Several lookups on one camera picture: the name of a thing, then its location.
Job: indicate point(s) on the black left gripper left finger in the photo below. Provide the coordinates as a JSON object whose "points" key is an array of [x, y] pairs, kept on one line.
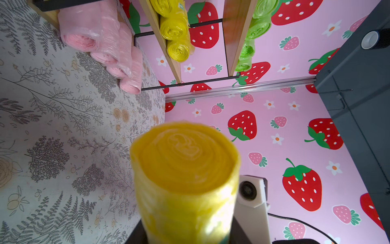
{"points": [[138, 235]]}

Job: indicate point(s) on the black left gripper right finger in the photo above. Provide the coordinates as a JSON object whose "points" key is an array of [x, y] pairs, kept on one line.
{"points": [[237, 234]]}

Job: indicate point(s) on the pink roll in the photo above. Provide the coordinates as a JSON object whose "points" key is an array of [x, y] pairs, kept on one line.
{"points": [[108, 50], [129, 64], [81, 26], [133, 84]]}

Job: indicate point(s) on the yellow roll with teal label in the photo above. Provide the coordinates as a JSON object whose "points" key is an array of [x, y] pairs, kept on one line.
{"points": [[166, 8]]}

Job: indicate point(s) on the light green roll with label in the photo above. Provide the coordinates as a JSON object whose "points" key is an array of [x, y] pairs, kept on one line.
{"points": [[248, 49]]}

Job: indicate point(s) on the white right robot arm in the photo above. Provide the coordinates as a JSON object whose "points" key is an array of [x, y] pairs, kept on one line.
{"points": [[355, 88]]}

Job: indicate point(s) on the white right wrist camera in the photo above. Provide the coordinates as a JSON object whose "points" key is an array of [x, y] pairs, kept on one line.
{"points": [[251, 209]]}

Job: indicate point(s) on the wooden three-tier black-frame shelf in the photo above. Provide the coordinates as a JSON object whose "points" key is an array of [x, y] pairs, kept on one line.
{"points": [[235, 22]]}

